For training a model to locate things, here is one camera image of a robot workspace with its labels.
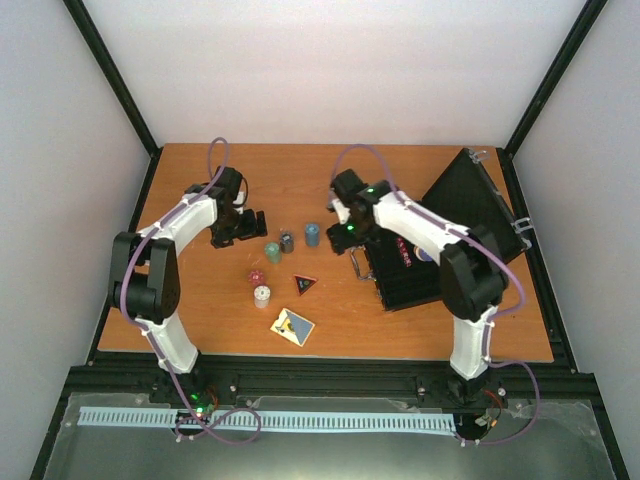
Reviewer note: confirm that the purple blind button chips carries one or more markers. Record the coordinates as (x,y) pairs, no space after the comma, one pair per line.
(422,255)

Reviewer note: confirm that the black triangular card box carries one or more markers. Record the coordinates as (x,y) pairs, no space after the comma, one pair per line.
(304,283)

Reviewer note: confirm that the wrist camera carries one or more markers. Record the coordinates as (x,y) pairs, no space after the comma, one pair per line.
(241,199)
(336,206)

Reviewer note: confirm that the red poker chip stack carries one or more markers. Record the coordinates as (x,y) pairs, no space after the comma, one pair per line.
(257,278)

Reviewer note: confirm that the white poker chip stack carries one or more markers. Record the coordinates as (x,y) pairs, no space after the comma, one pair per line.
(262,295)

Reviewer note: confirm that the black poker set case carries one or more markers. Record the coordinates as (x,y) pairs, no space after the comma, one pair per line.
(464,194)

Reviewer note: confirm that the green poker chip stack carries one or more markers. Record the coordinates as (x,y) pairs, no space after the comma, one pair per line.
(273,252)

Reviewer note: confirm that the black poker chip stack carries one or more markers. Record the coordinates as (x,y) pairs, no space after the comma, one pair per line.
(286,242)

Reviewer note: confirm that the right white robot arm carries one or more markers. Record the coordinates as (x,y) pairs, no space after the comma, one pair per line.
(471,279)

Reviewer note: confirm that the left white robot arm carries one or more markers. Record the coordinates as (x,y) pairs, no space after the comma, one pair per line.
(144,282)

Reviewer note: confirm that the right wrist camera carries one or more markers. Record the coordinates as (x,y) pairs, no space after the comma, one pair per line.
(336,206)

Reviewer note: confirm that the blue poker chip stack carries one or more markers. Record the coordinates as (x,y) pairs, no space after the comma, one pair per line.
(312,234)

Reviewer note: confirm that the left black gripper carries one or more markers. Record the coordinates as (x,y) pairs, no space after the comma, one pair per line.
(250,230)

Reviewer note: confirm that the black aluminium base frame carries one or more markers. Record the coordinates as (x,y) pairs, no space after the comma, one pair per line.
(239,378)

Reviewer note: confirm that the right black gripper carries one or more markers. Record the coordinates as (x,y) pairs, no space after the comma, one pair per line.
(341,242)

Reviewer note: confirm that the light blue cable duct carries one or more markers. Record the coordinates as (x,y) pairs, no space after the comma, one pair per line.
(271,421)

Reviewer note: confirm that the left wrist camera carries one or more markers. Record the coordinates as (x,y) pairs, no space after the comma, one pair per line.
(241,199)

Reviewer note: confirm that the playing card deck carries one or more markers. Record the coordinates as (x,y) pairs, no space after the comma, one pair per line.
(292,327)

